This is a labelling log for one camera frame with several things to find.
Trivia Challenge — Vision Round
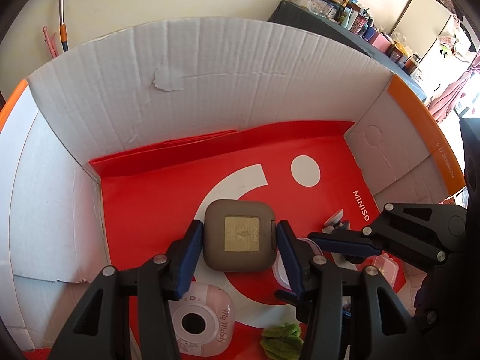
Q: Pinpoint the pink storage box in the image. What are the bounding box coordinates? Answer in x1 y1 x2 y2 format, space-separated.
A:
369 32 392 54

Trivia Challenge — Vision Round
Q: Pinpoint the pink curtain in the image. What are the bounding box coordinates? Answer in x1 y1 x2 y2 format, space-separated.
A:
427 52 480 123

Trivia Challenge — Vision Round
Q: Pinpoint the clear round lid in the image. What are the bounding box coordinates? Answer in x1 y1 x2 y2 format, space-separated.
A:
271 237 326 291

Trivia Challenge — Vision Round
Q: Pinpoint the orange silver mop handle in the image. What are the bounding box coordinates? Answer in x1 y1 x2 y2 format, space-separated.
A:
58 0 69 52

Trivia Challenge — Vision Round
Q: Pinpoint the black mouse figurine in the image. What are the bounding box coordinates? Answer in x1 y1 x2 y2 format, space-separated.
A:
321 208 367 265

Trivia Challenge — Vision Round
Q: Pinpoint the grey square case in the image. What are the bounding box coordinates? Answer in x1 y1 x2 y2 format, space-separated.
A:
203 199 277 272

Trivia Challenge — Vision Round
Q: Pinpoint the white wardrobe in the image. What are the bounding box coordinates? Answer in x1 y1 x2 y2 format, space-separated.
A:
391 0 479 102

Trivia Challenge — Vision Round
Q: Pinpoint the blue covered side table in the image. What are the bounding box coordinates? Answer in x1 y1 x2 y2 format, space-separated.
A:
268 0 426 102

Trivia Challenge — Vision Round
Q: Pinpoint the pink hanger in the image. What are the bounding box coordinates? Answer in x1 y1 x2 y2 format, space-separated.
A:
41 26 59 59

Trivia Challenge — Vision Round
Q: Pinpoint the pink My Melody case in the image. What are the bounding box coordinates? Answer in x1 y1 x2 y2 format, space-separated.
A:
169 281 235 357

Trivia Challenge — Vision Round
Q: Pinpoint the small clear plastic box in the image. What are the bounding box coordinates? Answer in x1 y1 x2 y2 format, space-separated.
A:
372 253 399 288

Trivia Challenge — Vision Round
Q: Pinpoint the orange white cardboard box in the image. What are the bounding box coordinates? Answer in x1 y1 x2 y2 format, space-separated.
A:
1 18 465 359

